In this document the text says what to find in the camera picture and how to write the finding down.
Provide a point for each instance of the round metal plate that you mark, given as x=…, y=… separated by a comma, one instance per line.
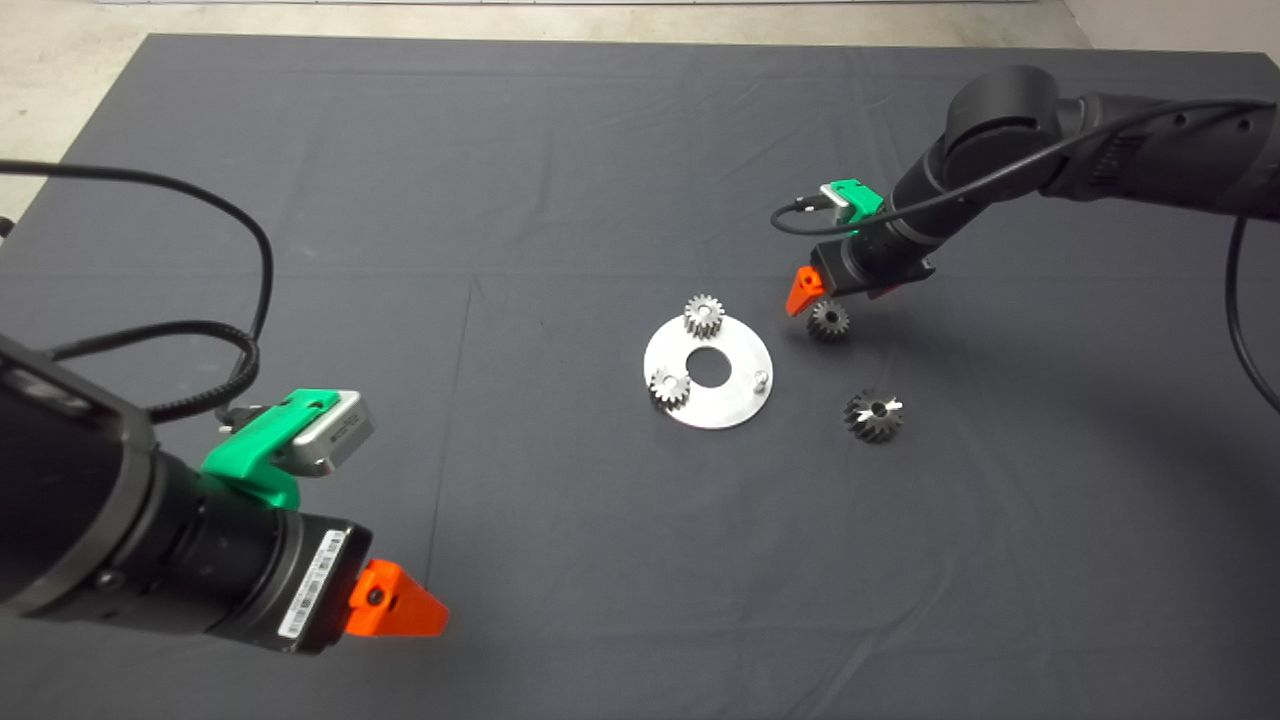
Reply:
x=715, y=410

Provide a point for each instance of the green right camera mount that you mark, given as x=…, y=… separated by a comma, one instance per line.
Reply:
x=860, y=200

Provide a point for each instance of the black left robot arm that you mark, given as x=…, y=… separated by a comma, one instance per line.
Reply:
x=80, y=525

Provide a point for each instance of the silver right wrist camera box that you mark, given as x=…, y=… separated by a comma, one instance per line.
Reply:
x=835, y=203

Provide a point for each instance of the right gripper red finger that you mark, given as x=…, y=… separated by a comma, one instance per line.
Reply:
x=888, y=291
x=802, y=290

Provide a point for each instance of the green left camera mount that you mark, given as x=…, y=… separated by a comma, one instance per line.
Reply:
x=250, y=455

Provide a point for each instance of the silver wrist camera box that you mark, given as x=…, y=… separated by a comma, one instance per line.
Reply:
x=338, y=435
x=835, y=203

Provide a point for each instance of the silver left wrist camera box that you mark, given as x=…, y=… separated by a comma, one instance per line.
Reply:
x=338, y=435

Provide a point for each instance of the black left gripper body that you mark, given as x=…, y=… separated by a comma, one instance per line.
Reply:
x=310, y=585

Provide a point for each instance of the dark grey table cloth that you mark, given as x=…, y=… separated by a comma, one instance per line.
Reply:
x=600, y=150

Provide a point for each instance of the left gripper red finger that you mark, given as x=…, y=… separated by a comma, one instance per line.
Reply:
x=393, y=612

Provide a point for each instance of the small steel spur gear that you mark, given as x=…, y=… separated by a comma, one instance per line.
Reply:
x=670, y=388
x=705, y=316

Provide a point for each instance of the small dark spur gear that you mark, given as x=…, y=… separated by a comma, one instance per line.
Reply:
x=829, y=320

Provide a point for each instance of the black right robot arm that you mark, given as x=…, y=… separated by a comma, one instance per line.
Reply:
x=1000, y=115

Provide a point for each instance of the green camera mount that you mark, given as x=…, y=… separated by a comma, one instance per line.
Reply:
x=250, y=455
x=860, y=200

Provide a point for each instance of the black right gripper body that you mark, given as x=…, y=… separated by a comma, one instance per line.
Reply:
x=870, y=265

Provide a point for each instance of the large steel bevel gear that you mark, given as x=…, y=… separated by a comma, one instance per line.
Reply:
x=873, y=418

